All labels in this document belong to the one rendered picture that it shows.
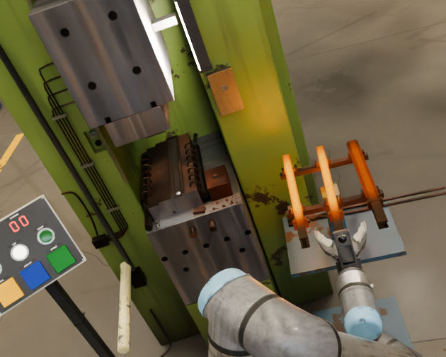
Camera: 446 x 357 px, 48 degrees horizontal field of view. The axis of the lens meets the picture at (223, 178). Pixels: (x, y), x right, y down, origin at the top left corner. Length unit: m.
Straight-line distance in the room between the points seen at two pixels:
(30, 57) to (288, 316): 1.24
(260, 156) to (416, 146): 1.64
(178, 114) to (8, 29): 0.82
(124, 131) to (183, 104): 0.55
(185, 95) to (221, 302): 1.38
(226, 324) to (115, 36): 0.96
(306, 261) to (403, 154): 1.68
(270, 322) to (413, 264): 1.90
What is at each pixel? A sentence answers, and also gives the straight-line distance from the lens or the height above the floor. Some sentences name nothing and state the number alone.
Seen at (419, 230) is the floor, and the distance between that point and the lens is 2.90.
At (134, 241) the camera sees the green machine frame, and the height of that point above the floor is 0.73.
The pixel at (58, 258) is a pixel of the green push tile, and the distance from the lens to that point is 1.87.
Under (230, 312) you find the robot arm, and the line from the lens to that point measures 0.94.
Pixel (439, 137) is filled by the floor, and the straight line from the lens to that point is 3.51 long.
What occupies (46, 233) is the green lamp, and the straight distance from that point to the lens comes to 1.87.
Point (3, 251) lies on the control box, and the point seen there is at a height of 1.12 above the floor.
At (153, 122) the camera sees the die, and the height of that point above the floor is 1.31.
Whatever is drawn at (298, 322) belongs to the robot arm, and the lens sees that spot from 0.91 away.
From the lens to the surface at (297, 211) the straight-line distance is 1.64.
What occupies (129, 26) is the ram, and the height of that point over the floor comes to 1.64.
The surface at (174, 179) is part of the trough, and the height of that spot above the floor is 0.99.
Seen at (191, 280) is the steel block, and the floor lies 0.60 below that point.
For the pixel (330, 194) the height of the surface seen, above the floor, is 0.99.
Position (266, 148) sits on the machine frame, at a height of 0.97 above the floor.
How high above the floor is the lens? 2.10
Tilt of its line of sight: 36 degrees down
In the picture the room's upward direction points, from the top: 21 degrees counter-clockwise
